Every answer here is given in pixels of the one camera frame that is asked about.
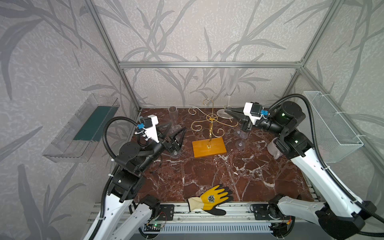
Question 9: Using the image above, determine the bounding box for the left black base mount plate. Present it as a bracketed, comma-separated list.
[156, 204, 175, 221]

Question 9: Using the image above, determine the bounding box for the yellow wooden rack base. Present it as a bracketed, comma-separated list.
[192, 138, 227, 158]

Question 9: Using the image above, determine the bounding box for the aluminium front rail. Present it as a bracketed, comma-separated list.
[86, 201, 331, 224]

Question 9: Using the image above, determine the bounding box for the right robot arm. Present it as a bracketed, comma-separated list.
[225, 94, 384, 240]

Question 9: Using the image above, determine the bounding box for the white wire mesh basket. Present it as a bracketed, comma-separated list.
[303, 91, 364, 164]

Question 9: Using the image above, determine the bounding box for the green circuit board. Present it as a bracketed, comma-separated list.
[144, 223, 166, 232]

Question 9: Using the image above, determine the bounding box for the clear acrylic wall shelf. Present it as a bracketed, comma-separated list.
[43, 94, 120, 163]

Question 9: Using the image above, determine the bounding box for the gold wire wine glass rack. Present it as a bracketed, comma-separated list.
[188, 98, 239, 140]

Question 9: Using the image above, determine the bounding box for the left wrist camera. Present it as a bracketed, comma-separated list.
[135, 115, 159, 143]

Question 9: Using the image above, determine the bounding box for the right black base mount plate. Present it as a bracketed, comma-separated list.
[250, 204, 272, 221]

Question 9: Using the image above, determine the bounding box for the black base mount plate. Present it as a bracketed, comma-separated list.
[250, 204, 272, 221]
[156, 204, 175, 221]

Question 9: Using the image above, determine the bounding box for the yellow black work glove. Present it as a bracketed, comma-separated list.
[187, 185, 234, 216]

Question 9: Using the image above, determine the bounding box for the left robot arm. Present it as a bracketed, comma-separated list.
[84, 115, 187, 240]

